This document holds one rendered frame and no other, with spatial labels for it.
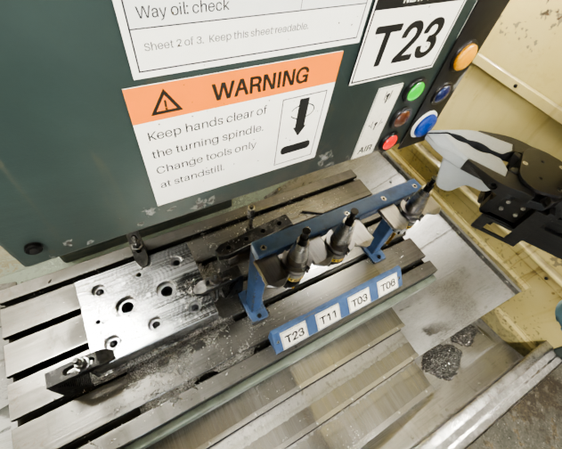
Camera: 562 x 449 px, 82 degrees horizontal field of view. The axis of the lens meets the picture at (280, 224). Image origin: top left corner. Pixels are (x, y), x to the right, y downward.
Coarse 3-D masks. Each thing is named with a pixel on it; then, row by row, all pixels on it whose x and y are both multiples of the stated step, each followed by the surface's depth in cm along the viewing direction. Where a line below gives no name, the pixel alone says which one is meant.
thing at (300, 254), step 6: (294, 246) 61; (300, 246) 60; (306, 246) 60; (294, 252) 62; (300, 252) 61; (306, 252) 61; (288, 258) 64; (294, 258) 63; (300, 258) 62; (306, 258) 63; (294, 264) 64; (300, 264) 63
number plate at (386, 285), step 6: (390, 276) 97; (396, 276) 98; (378, 282) 95; (384, 282) 97; (390, 282) 98; (396, 282) 99; (378, 288) 96; (384, 288) 97; (390, 288) 98; (384, 294) 98
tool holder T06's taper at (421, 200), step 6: (420, 192) 72; (426, 192) 72; (414, 198) 74; (420, 198) 73; (426, 198) 73; (408, 204) 76; (414, 204) 75; (420, 204) 74; (426, 204) 75; (408, 210) 77; (414, 210) 76; (420, 210) 76
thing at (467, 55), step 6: (468, 48) 30; (474, 48) 30; (462, 54) 30; (468, 54) 30; (474, 54) 31; (456, 60) 31; (462, 60) 31; (468, 60) 31; (456, 66) 31; (462, 66) 31
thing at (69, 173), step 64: (0, 0) 13; (64, 0) 14; (0, 64) 15; (64, 64) 16; (128, 64) 17; (256, 64) 21; (0, 128) 17; (64, 128) 18; (128, 128) 20; (384, 128) 35; (0, 192) 19; (64, 192) 21; (128, 192) 24
